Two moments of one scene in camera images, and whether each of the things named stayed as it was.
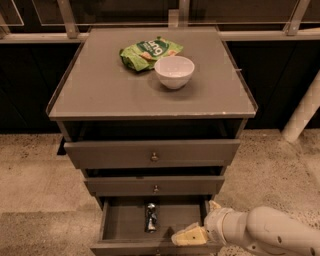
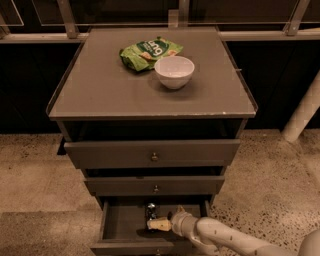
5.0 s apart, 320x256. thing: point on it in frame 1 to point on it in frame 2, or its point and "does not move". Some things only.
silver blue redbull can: x=151 y=217 does not move
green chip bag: x=142 y=55 does not move
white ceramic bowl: x=174 y=72 does not move
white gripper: x=214 y=224 to x=179 y=220
